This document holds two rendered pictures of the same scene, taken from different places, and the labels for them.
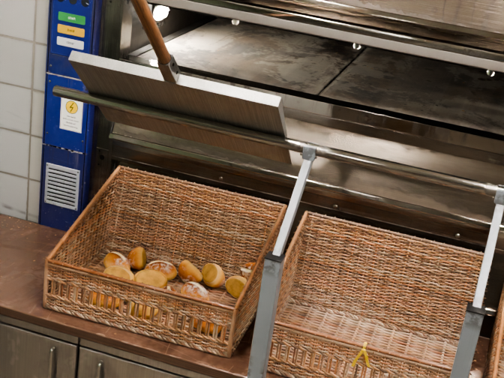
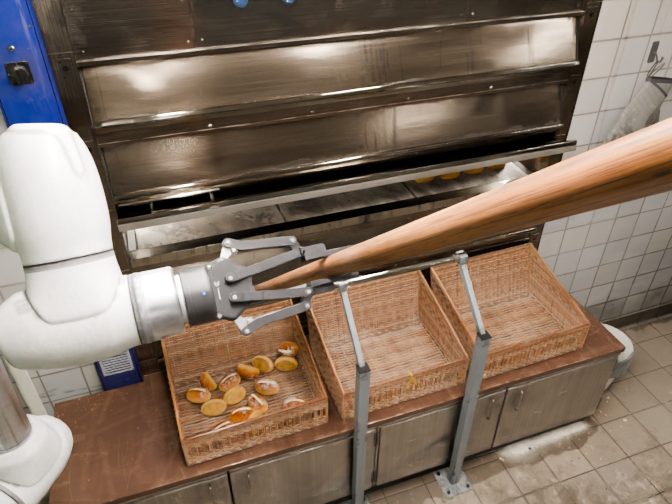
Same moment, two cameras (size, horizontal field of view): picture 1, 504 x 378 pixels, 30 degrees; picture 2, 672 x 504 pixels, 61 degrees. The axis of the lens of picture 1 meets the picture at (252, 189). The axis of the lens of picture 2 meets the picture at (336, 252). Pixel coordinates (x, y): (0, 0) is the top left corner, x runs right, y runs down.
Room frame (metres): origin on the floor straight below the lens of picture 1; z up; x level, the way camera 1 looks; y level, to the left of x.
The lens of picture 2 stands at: (0.96, 0.75, 2.44)
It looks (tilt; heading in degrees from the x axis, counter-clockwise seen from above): 36 degrees down; 326
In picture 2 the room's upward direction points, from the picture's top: straight up
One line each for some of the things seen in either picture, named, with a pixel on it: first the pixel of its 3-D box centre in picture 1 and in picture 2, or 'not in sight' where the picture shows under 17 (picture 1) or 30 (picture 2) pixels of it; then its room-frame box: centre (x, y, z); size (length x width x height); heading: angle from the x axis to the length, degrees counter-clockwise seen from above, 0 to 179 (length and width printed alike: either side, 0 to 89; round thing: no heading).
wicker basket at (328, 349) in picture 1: (374, 307); (383, 338); (2.28, -0.38, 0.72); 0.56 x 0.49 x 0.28; 76
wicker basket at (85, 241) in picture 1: (169, 253); (242, 375); (2.43, 0.21, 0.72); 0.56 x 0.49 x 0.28; 77
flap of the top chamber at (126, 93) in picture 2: not in sight; (361, 64); (2.54, -0.42, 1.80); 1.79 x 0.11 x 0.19; 75
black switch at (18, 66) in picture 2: not in sight; (16, 66); (2.76, 0.61, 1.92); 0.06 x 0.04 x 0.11; 75
